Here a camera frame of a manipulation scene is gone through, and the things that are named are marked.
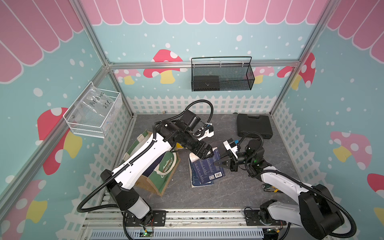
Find dark blue text-back book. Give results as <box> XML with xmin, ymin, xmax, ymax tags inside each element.
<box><xmin>189</xmin><ymin>148</ymin><xmax>226</xmax><ymax>184</ymax></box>

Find yellow book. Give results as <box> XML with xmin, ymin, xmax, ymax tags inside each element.
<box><xmin>175</xmin><ymin>143</ymin><xmax>184</xmax><ymax>150</ymax></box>

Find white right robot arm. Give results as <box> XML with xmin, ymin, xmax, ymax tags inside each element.
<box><xmin>216</xmin><ymin>139</ymin><xmax>345</xmax><ymax>240</ymax></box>

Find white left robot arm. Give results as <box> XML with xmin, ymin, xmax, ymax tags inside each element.
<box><xmin>101</xmin><ymin>120</ymin><xmax>213</xmax><ymax>221</ymax></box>

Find clear plastic bag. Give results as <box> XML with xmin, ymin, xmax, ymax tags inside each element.
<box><xmin>70</xmin><ymin>84</ymin><xmax>115</xmax><ymax>127</ymax></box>

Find black plastic tool case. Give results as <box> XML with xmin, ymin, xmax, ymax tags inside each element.
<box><xmin>237</xmin><ymin>114</ymin><xmax>273</xmax><ymax>140</ymax></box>

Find black box in basket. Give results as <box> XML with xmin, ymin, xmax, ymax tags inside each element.
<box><xmin>192</xmin><ymin>76</ymin><xmax>220</xmax><ymax>92</ymax></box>

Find green circuit board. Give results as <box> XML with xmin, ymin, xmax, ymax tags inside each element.
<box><xmin>139</xmin><ymin>230</ymin><xmax>154</xmax><ymax>238</ymax></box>

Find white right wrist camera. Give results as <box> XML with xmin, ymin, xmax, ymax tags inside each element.
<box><xmin>223</xmin><ymin>139</ymin><xmax>238</xmax><ymax>158</ymax></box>

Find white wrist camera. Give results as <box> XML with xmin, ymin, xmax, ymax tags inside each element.
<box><xmin>223</xmin><ymin>139</ymin><xmax>238</xmax><ymax>158</ymax></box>
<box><xmin>198</xmin><ymin>125</ymin><xmax>214</xmax><ymax>141</ymax></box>

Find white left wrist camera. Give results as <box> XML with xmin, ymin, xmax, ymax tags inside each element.
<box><xmin>198</xmin><ymin>125</ymin><xmax>214</xmax><ymax>141</ymax></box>

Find yellow handled pliers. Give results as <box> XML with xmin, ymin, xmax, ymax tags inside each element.
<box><xmin>262</xmin><ymin>185</ymin><xmax>279</xmax><ymax>193</ymax></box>

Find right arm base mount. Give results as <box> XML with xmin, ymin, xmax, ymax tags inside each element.
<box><xmin>243</xmin><ymin>199</ymin><xmax>287</xmax><ymax>227</ymax></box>

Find black wire mesh basket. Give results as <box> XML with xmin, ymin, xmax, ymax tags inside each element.
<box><xmin>191</xmin><ymin>56</ymin><xmax>255</xmax><ymax>92</ymax></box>

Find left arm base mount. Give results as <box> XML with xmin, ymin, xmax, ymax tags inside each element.
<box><xmin>126</xmin><ymin>210</ymin><xmax>167</xmax><ymax>227</ymax></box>

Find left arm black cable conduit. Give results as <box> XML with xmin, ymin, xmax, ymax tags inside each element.
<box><xmin>76</xmin><ymin>99</ymin><xmax>214</xmax><ymax>214</ymax></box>

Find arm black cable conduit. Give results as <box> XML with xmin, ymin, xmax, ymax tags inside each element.
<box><xmin>238</xmin><ymin>131</ymin><xmax>357</xmax><ymax>239</ymax></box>
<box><xmin>76</xmin><ymin>99</ymin><xmax>214</xmax><ymax>214</ymax></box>

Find white wire basket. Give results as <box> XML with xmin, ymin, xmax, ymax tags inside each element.
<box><xmin>63</xmin><ymin>82</ymin><xmax>123</xmax><ymax>139</ymax></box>

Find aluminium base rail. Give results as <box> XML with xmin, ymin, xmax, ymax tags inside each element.
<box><xmin>80</xmin><ymin>207</ymin><xmax>334</xmax><ymax>240</ymax></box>

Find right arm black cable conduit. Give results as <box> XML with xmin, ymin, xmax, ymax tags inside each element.
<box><xmin>238</xmin><ymin>131</ymin><xmax>357</xmax><ymax>239</ymax></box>

